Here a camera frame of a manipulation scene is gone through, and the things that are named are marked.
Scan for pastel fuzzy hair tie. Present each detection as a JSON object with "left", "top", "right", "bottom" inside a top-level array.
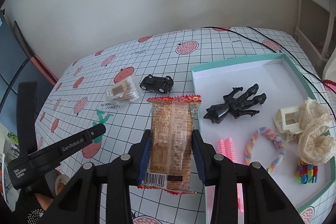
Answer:
[{"left": 244, "top": 127, "right": 286, "bottom": 174}]

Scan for crochet striped mat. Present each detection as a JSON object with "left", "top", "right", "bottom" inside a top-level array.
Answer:
[{"left": 323, "top": 79, "right": 336, "bottom": 93}]

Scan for pomegranate grid tablecloth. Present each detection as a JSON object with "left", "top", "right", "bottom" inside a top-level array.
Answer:
[{"left": 34, "top": 26, "right": 336, "bottom": 224}]

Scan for teal mermaid hair clip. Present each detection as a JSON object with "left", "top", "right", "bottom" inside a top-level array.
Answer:
[{"left": 92, "top": 109, "right": 113, "bottom": 143}]

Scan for left hand dark glove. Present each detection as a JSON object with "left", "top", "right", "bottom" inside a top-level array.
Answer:
[{"left": 14, "top": 170, "right": 61, "bottom": 223}]

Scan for black toy figure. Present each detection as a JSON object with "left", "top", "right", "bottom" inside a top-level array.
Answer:
[{"left": 203, "top": 84, "right": 267, "bottom": 124}]

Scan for black toy car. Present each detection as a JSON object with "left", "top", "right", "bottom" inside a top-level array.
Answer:
[{"left": 139, "top": 75, "right": 174, "bottom": 94}]

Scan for teal white shallow box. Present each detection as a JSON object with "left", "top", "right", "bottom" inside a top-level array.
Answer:
[{"left": 190, "top": 52, "right": 336, "bottom": 214}]

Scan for cream lace scrunchie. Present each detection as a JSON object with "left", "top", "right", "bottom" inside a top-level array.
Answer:
[{"left": 298, "top": 98, "right": 335, "bottom": 165}]

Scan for orange biscuit snack packet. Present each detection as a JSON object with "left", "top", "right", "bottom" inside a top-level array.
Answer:
[{"left": 141, "top": 94, "right": 202, "bottom": 195}]

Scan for black cable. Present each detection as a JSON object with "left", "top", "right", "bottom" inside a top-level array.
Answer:
[{"left": 201, "top": 26, "right": 336, "bottom": 119}]

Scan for colourful block toy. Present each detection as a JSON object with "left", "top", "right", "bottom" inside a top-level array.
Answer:
[{"left": 295, "top": 160, "right": 318, "bottom": 184}]

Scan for white wooden shelf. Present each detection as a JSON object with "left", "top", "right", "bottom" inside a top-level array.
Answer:
[{"left": 294, "top": 0, "right": 335, "bottom": 73}]

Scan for white tape roll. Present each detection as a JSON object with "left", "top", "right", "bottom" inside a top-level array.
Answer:
[{"left": 55, "top": 174, "right": 70, "bottom": 195}]

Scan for cotton swab bag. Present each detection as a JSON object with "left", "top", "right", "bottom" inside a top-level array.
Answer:
[{"left": 106, "top": 76, "right": 143, "bottom": 106}]

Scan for pink hair rollers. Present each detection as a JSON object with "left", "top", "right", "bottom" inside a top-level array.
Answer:
[{"left": 218, "top": 138, "right": 244, "bottom": 213}]

